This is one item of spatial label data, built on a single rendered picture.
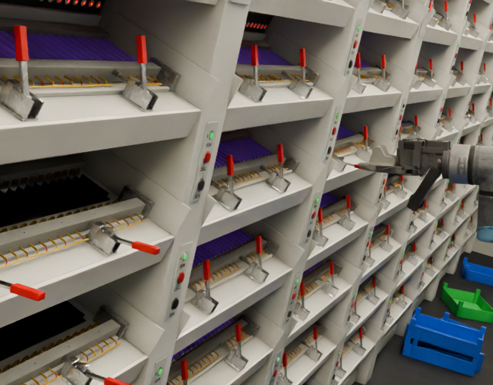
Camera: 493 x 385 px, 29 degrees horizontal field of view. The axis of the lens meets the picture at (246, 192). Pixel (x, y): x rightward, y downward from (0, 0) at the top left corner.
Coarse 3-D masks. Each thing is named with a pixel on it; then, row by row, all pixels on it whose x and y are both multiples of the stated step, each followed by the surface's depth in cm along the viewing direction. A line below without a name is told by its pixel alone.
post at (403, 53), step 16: (416, 0) 262; (368, 32) 268; (416, 32) 264; (368, 48) 269; (384, 48) 267; (400, 48) 266; (416, 48) 267; (400, 64) 266; (416, 64) 274; (400, 96) 267; (352, 112) 272; (368, 112) 271; (384, 112) 269; (384, 128) 270; (368, 176) 273; (368, 192) 273; (368, 224) 275; (352, 256) 277; (352, 288) 279; (336, 304) 281; (336, 320) 281; (336, 352) 284; (320, 368) 285; (336, 368) 291
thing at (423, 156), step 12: (408, 144) 220; (420, 144) 218; (432, 144) 221; (444, 144) 218; (408, 156) 220; (420, 156) 219; (432, 156) 220; (444, 156) 217; (408, 168) 220; (420, 168) 220; (444, 168) 217
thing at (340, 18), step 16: (256, 0) 147; (272, 0) 153; (288, 0) 159; (304, 0) 166; (320, 0) 174; (336, 0) 190; (352, 0) 198; (288, 16) 164; (304, 16) 172; (320, 16) 180; (336, 16) 189
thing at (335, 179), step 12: (348, 120) 273; (360, 132) 270; (372, 132) 271; (372, 144) 270; (384, 144) 270; (348, 156) 248; (348, 168) 236; (336, 180) 226; (348, 180) 239; (324, 192) 222
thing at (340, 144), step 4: (352, 136) 261; (356, 136) 264; (360, 136) 267; (340, 140) 248; (344, 140) 251; (348, 140) 254; (352, 140) 257; (356, 140) 261; (360, 140) 266; (336, 144) 241; (340, 144) 244; (344, 144) 249; (348, 144) 254; (360, 144) 264; (336, 148) 243; (340, 148) 247; (344, 148) 248; (348, 148) 250; (356, 148) 257; (332, 152) 237; (340, 152) 243; (344, 152) 245
